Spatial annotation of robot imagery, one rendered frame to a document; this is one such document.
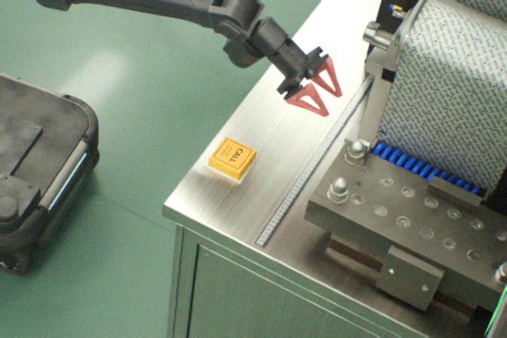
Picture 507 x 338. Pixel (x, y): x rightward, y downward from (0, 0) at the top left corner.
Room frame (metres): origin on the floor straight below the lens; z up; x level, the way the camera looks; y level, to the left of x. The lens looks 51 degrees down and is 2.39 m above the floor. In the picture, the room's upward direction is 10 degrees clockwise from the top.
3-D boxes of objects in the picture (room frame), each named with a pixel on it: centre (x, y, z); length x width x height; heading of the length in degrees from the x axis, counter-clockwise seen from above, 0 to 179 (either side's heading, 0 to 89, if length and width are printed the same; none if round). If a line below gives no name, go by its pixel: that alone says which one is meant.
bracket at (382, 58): (1.36, -0.21, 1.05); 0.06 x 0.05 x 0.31; 69
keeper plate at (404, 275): (0.99, -0.30, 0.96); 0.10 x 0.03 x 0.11; 69
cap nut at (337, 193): (1.10, -0.16, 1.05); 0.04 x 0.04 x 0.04
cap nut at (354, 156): (1.19, -0.18, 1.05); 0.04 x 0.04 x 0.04
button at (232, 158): (1.24, 0.04, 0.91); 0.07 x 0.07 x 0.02; 69
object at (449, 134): (1.21, -0.33, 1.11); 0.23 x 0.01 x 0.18; 69
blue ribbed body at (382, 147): (1.19, -0.32, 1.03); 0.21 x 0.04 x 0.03; 69
